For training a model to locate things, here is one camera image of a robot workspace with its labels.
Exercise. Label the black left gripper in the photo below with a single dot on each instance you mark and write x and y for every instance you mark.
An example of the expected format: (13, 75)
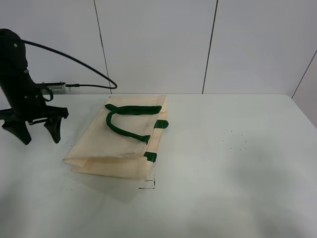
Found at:
(28, 104)

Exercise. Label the white linen bag green handles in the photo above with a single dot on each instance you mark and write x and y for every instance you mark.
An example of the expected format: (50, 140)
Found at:
(123, 139)

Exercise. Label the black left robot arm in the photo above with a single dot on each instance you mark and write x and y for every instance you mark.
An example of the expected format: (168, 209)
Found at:
(13, 61)

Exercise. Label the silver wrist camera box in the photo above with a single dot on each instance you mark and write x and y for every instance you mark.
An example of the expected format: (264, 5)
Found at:
(55, 88)

